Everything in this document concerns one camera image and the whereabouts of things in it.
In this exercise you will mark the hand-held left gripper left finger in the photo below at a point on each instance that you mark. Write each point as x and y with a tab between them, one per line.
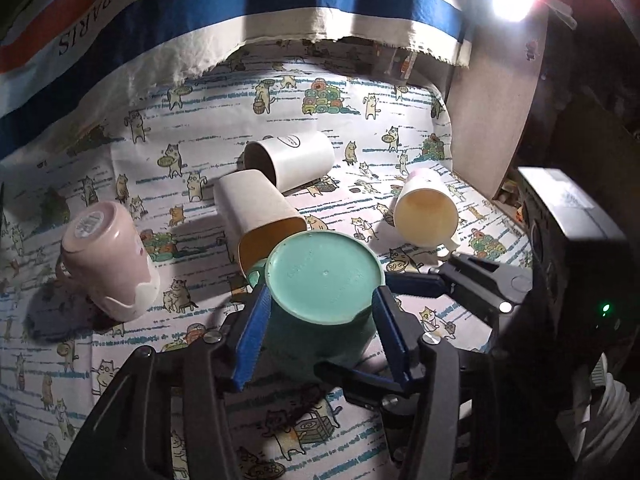
249	345

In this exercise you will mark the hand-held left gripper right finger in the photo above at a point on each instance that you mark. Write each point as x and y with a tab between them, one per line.
396	342

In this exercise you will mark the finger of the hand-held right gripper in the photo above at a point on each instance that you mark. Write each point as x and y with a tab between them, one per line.
475	280
350	380

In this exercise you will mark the teal cup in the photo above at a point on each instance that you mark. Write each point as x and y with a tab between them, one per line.
320	275

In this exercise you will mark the pale pink cup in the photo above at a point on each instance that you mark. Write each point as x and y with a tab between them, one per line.
425	210

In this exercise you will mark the beige square cup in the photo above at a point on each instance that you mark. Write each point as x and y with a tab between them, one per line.
255	205

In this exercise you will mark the white round cup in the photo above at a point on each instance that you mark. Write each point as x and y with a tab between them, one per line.
300	160

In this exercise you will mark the white ribbed cloth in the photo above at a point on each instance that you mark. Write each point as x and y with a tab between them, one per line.
612	405

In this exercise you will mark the brown wooden board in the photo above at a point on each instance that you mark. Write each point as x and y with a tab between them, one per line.
490	110

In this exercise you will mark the cat print tablecloth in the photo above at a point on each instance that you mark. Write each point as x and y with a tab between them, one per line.
300	100

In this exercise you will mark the striped white blue cloth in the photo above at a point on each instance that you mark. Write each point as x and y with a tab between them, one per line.
200	5

